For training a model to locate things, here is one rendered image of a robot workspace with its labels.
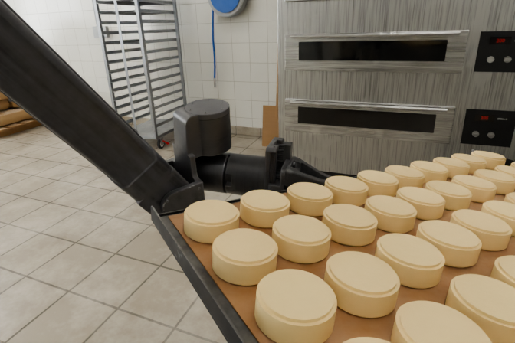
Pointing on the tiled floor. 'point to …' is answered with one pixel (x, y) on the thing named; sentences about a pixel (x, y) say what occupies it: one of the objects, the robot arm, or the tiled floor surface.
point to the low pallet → (18, 127)
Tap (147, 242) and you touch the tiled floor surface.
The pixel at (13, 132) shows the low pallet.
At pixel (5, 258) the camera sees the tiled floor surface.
